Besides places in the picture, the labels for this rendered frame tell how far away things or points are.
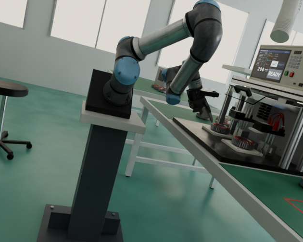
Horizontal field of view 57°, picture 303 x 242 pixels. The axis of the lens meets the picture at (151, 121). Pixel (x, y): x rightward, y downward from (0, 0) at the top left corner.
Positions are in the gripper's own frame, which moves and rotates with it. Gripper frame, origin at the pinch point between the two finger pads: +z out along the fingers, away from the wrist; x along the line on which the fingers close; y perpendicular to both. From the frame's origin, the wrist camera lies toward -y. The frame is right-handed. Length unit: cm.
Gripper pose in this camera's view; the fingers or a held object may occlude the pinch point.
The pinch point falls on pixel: (207, 118)
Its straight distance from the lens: 160.3
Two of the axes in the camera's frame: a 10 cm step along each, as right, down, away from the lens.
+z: 2.9, 9.0, 3.3
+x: 2.4, 2.7, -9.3
